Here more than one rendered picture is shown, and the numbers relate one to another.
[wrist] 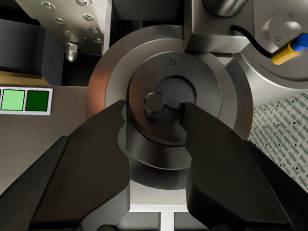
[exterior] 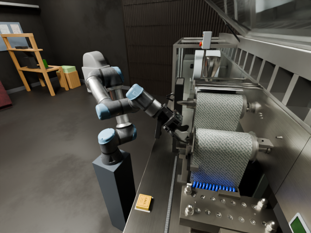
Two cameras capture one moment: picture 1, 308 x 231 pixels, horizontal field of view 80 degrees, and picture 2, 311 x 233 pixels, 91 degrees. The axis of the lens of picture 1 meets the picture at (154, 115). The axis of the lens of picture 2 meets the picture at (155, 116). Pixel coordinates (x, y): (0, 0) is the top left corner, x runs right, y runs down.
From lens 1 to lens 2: 0.75 m
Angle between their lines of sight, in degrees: 94
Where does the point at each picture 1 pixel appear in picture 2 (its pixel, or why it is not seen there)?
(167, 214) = (283, 102)
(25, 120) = not seen: outside the picture
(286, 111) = (208, 125)
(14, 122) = not seen: outside the picture
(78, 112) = (287, 194)
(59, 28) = (248, 223)
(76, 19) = (236, 209)
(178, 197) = (275, 108)
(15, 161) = not seen: outside the picture
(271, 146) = (217, 118)
